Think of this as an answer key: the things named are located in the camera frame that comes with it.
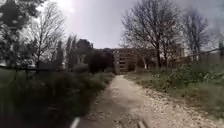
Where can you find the large bare tree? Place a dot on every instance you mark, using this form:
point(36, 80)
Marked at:
point(151, 26)

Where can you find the robot's own part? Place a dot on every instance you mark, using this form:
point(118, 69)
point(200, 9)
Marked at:
point(74, 123)
point(141, 124)

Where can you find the grass verge with weeds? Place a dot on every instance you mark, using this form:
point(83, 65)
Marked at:
point(190, 83)

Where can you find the dark fence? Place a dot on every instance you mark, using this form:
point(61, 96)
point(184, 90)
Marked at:
point(20, 69)

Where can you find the dark overgrown grass verge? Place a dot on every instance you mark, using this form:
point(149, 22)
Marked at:
point(43, 96)

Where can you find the dark trees and bushes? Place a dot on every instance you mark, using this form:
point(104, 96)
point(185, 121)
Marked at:
point(80, 53)

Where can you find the brown apartment building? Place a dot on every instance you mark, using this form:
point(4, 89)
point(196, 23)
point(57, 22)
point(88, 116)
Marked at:
point(124, 60)

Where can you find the pale dirt gravel path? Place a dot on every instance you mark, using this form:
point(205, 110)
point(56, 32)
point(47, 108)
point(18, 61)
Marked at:
point(126, 103)

